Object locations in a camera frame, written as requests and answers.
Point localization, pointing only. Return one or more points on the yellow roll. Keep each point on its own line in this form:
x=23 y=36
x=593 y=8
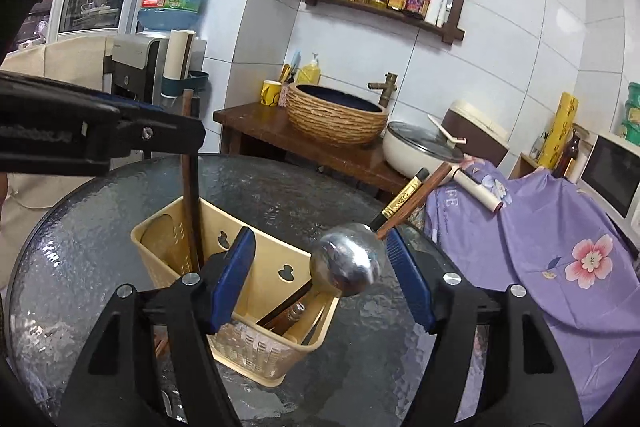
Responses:
x=560 y=132

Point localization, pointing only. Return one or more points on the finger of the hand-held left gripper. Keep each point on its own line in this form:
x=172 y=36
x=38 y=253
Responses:
x=125 y=117

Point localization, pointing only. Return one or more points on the white paper cup stack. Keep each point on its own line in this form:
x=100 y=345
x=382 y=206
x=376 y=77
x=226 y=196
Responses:
x=177 y=57

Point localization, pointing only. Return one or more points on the white squeeze bottle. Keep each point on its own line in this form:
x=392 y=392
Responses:
x=445 y=14
x=433 y=7

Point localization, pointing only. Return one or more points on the round glass table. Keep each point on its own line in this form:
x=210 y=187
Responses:
x=100 y=232

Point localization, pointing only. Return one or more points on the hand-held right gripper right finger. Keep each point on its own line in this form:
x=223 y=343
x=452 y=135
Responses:
x=410 y=277

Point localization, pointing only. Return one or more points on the black chopstick with gold band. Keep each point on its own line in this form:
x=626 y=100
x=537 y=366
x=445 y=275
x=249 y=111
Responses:
x=400 y=199

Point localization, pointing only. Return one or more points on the bronze faucet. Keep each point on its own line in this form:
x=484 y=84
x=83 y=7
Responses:
x=387 y=89

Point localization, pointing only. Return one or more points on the woven basin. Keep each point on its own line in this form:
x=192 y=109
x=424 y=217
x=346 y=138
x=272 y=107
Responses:
x=325 y=122

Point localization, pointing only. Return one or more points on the brown glass bottle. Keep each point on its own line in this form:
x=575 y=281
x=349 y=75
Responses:
x=567 y=159

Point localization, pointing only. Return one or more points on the yellow cup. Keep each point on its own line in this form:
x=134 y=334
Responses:
x=271 y=94

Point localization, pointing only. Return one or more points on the teal cup holder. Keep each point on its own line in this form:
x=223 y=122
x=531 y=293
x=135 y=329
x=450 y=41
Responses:
x=197 y=78

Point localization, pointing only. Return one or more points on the white pot with glass lid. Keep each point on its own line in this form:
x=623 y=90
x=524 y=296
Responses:
x=400 y=157

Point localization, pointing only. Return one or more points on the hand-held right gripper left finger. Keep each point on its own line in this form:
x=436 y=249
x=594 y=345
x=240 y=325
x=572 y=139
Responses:
x=232 y=277

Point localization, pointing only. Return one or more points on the white rice paddle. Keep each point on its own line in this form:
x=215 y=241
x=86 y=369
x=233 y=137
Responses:
x=445 y=129

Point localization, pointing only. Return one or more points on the cream plastic utensil holder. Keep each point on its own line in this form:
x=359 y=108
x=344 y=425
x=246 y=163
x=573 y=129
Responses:
x=260 y=257

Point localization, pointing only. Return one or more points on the grey water dispenser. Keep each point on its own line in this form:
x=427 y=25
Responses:
x=130 y=57

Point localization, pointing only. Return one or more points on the wooden counter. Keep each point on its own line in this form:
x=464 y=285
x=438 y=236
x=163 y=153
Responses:
x=280 y=137

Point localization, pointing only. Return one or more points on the yellow soap bottle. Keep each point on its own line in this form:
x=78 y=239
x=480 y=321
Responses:
x=309 y=72

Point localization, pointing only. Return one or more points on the brown wooden chopstick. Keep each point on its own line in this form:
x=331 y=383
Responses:
x=190 y=187
x=161 y=347
x=425 y=189

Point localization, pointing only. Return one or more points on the white microwave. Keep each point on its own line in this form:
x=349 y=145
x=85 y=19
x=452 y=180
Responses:
x=610 y=177

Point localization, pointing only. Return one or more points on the purple floral cloth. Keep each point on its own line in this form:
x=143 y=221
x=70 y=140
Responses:
x=550 y=307

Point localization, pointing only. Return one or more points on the brown and white rice cooker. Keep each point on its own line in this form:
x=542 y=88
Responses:
x=480 y=142

